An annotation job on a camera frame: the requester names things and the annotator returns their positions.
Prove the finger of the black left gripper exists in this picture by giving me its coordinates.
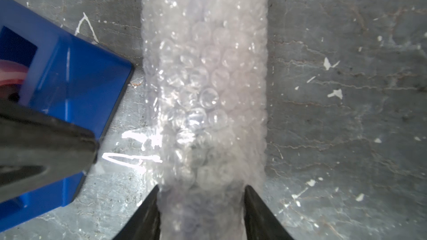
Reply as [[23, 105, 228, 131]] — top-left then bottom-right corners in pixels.
[[1, 100, 99, 202]]

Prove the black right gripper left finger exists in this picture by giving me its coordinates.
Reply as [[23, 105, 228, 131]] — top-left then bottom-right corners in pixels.
[[113, 185, 161, 240]]

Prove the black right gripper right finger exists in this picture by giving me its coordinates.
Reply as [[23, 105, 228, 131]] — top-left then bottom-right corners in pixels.
[[243, 185, 294, 240]]

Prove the blue tape dispenser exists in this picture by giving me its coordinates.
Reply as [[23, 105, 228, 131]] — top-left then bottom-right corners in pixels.
[[1, 0, 134, 231]]

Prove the pink clear tape roll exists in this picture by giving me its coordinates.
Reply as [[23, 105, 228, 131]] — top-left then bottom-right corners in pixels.
[[1, 60, 29, 102]]

